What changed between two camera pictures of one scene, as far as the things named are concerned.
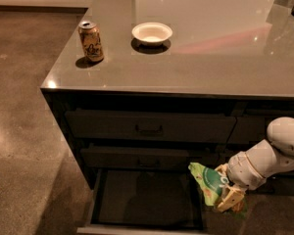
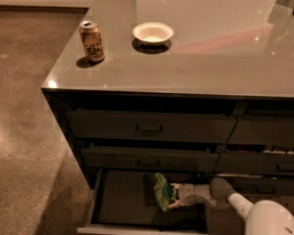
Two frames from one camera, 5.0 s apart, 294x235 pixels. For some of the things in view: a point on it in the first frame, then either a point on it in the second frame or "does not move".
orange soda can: x=91 y=40 does not move
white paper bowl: x=152 y=31 does not move
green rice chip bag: x=210 y=180 -> x=164 y=191
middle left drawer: x=149 y=158 does not move
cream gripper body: x=241 y=171 -> x=187 y=195
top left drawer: x=150 y=125 does not move
